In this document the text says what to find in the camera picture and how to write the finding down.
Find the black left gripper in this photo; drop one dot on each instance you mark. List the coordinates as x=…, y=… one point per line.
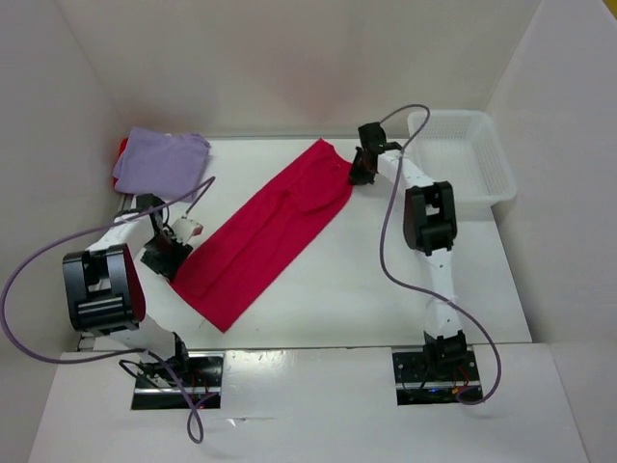
x=164, y=258

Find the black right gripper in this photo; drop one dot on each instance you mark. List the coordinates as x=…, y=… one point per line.
x=362, y=170

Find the magenta t shirt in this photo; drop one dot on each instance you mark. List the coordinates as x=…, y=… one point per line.
x=223, y=277

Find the lilac t shirt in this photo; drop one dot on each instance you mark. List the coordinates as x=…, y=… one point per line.
x=164, y=165

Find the red t shirt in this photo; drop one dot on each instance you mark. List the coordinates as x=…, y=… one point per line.
x=120, y=149

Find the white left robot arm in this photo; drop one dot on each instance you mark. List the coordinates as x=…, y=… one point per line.
x=105, y=297

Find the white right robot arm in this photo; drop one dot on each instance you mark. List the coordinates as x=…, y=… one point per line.
x=429, y=229

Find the white plastic basket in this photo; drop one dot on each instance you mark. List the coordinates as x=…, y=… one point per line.
x=463, y=148

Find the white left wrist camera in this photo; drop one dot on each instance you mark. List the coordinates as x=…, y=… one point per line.
x=184, y=229

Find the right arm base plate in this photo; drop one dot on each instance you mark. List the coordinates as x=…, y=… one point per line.
x=417, y=384

